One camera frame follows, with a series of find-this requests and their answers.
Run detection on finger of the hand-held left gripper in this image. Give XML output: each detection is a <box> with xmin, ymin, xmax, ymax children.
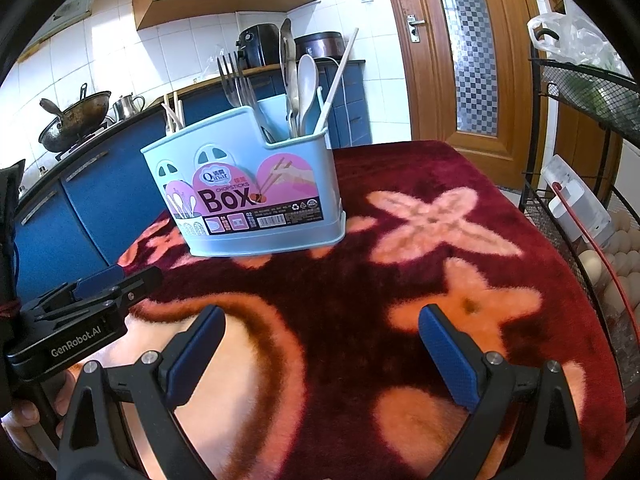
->
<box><xmin>74</xmin><ymin>265</ymin><xmax>126</xmax><ymax>297</ymax></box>
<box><xmin>107</xmin><ymin>265</ymin><xmax>164</xmax><ymax>307</ymax></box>

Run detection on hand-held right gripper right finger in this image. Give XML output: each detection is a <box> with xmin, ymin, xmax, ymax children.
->
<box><xmin>419</xmin><ymin>305</ymin><xmax>587</xmax><ymax>480</ymax></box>

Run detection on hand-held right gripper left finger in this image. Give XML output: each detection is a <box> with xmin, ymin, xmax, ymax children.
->
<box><xmin>56</xmin><ymin>305</ymin><xmax>227</xmax><ymax>480</ymax></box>

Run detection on light blue utensil holder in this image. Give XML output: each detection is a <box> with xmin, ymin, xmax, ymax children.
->
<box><xmin>140</xmin><ymin>87</ymin><xmax>347</xmax><ymax>257</ymax></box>

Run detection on silver metal fork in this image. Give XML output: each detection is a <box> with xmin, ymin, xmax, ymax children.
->
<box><xmin>234</xmin><ymin>52</ymin><xmax>275</xmax><ymax>143</ymax></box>

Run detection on dark metal fork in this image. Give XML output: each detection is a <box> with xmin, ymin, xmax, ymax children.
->
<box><xmin>217</xmin><ymin>53</ymin><xmax>266</xmax><ymax>143</ymax></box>

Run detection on white plastic spoon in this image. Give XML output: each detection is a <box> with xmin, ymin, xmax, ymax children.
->
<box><xmin>297</xmin><ymin>53</ymin><xmax>321</xmax><ymax>137</ymax></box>

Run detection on metal table knife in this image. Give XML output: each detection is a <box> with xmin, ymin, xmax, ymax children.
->
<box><xmin>278</xmin><ymin>18</ymin><xmax>297</xmax><ymax>135</ymax></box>

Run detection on long pale chopstick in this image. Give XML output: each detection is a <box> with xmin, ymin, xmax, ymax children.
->
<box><xmin>314</xmin><ymin>27</ymin><xmax>360</xmax><ymax>134</ymax></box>

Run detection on person's left hand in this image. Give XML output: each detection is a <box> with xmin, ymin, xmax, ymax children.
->
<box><xmin>1</xmin><ymin>366</ymin><xmax>77</xmax><ymax>456</ymax></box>

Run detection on blue kitchen base cabinets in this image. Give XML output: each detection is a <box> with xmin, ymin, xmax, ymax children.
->
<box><xmin>10</xmin><ymin>60</ymin><xmax>374</xmax><ymax>281</ymax></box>

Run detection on red floral plush blanket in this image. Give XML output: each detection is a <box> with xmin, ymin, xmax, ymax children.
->
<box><xmin>65</xmin><ymin>140</ymin><xmax>628</xmax><ymax>480</ymax></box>

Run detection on black wok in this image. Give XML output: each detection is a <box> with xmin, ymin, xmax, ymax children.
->
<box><xmin>39</xmin><ymin>82</ymin><xmax>114</xmax><ymax>154</ymax></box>

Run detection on steel kettle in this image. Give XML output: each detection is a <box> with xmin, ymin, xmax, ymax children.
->
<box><xmin>111</xmin><ymin>92</ymin><xmax>146</xmax><ymax>124</ymax></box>

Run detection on pile of eggs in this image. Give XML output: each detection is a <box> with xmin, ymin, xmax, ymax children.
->
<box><xmin>577</xmin><ymin>209</ymin><xmax>640</xmax><ymax>312</ymax></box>

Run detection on white power strip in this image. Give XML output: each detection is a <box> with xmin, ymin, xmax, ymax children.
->
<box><xmin>542</xmin><ymin>155</ymin><xmax>617</xmax><ymax>249</ymax></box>

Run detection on small clear plastic bag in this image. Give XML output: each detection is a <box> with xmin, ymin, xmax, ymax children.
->
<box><xmin>202</xmin><ymin>47</ymin><xmax>236</xmax><ymax>79</ymax></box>

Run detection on black air fryer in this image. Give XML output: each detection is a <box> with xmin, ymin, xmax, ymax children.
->
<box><xmin>236</xmin><ymin>23</ymin><xmax>281</xmax><ymax>70</ymax></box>

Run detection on wooden door with glass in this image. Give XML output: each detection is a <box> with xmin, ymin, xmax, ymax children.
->
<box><xmin>380</xmin><ymin>0</ymin><xmax>545</xmax><ymax>149</ymax></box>

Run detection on dark rice cooker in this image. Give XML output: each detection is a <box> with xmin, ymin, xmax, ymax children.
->
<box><xmin>294</xmin><ymin>31</ymin><xmax>347</xmax><ymax>61</ymax></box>

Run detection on white power cable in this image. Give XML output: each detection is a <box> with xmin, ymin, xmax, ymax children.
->
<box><xmin>320</xmin><ymin>57</ymin><xmax>352</xmax><ymax>107</ymax></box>

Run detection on black wire rack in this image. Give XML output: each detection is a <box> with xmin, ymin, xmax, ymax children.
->
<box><xmin>520</xmin><ymin>27</ymin><xmax>640</xmax><ymax>411</ymax></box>

